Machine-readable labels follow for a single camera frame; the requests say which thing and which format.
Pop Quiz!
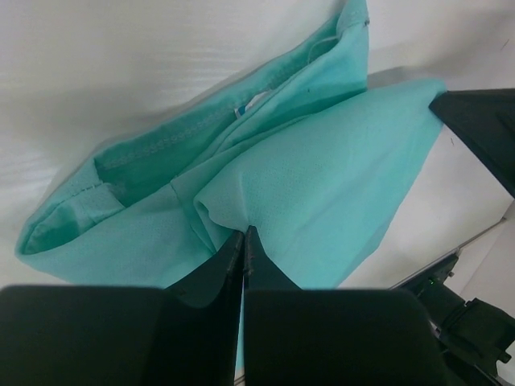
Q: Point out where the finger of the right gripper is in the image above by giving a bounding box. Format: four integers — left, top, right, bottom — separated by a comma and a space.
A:
429, 88, 515, 195

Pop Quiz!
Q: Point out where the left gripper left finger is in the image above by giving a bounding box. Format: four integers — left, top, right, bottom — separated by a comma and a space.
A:
1, 232, 244, 385

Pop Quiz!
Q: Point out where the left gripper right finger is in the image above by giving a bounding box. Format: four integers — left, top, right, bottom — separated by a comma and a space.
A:
243, 227, 449, 385

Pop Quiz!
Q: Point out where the teal t shirt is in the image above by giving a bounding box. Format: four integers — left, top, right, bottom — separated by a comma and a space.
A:
14, 0, 448, 375

